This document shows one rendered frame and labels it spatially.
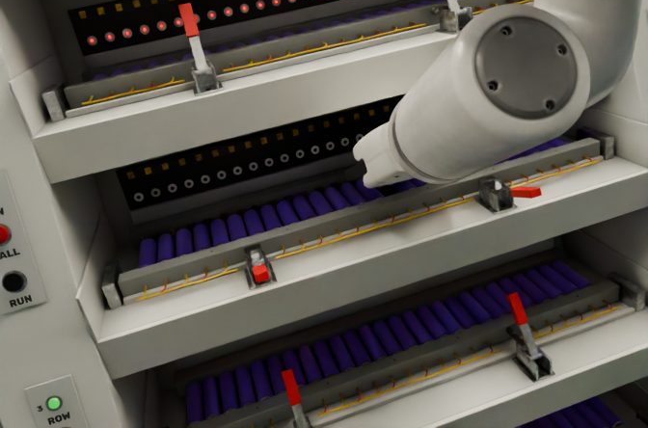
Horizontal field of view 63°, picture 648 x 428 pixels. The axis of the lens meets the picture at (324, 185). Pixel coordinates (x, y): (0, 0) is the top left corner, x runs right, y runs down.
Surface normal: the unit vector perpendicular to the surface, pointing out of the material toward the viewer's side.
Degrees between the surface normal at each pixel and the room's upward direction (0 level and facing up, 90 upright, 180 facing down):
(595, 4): 114
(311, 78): 108
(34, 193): 90
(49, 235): 90
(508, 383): 18
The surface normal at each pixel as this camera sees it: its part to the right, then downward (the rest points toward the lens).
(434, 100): -0.98, 0.15
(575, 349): -0.18, -0.90
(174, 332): 0.26, 0.34
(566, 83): 0.21, -0.11
